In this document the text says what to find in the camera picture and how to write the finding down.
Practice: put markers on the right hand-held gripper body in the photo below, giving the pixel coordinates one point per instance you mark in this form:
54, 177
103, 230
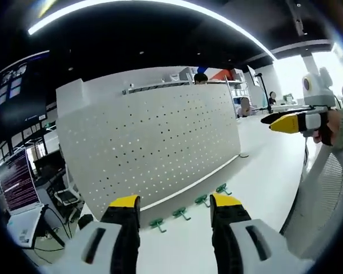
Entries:
317, 94

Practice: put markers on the monitor with purple text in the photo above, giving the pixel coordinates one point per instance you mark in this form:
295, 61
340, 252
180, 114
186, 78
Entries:
17, 182

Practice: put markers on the black tripod stand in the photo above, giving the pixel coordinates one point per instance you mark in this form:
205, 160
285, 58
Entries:
265, 91

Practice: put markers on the large dark wall screen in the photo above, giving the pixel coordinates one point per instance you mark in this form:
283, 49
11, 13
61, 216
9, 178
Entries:
23, 88

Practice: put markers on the white perforated mounting plate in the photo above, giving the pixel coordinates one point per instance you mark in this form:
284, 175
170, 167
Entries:
148, 137

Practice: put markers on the person's right hand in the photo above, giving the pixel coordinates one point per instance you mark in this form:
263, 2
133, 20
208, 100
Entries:
330, 128

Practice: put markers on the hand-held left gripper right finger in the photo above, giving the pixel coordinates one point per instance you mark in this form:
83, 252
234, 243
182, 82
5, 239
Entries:
245, 242

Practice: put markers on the curved ceiling light strip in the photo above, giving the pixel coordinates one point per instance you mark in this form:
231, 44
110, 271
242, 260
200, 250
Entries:
148, 12

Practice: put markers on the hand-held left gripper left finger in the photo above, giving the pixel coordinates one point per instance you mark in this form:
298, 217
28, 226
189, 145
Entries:
103, 242

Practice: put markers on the white mesh chair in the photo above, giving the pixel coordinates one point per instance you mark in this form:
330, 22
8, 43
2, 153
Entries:
328, 205

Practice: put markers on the white laptop base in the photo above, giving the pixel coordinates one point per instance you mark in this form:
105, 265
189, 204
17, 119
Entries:
25, 225

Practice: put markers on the green hook assembly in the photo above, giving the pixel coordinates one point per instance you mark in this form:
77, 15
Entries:
202, 199
181, 212
156, 223
223, 188

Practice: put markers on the white storage shelf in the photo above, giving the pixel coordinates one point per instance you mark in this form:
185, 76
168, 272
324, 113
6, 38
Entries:
238, 91

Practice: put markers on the black and white office chair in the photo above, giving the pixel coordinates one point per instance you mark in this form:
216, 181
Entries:
65, 197

